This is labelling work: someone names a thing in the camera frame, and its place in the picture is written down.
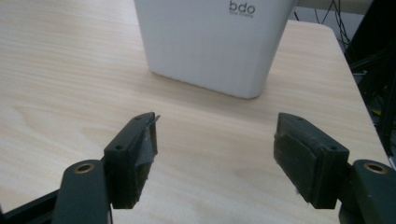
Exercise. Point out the white plastic container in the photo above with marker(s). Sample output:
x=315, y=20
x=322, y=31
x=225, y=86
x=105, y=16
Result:
x=214, y=46

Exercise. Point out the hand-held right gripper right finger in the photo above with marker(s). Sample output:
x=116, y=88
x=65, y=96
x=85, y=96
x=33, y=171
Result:
x=311, y=155

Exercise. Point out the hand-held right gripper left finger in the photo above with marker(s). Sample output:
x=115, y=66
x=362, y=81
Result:
x=132, y=155

